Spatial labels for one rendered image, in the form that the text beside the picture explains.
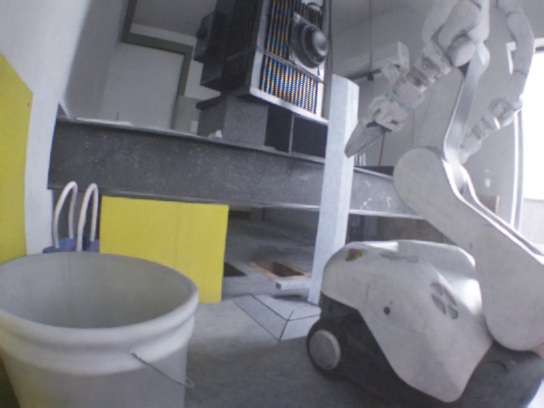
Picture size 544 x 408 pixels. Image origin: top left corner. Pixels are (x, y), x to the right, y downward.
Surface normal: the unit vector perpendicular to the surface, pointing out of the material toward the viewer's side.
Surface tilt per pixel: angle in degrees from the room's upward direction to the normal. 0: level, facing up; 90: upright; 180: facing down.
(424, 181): 90
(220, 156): 90
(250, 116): 90
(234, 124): 90
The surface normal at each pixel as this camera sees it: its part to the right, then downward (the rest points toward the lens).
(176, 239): 0.52, 0.08
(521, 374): 0.14, -0.70
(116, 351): 0.71, 0.16
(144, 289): -0.17, -0.04
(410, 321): -0.82, -0.07
